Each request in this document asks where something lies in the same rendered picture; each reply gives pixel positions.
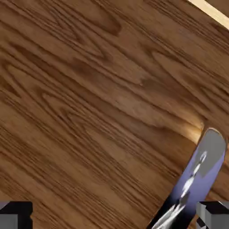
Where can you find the wooden cabinet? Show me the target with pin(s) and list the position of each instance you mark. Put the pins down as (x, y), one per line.
(212, 9)

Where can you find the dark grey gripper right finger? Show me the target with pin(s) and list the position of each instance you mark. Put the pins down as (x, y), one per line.
(214, 216)

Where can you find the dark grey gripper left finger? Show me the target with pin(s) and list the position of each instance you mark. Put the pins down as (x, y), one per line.
(12, 216)

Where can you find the brown wooden cabinet door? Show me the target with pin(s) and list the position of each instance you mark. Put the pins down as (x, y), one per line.
(89, 107)

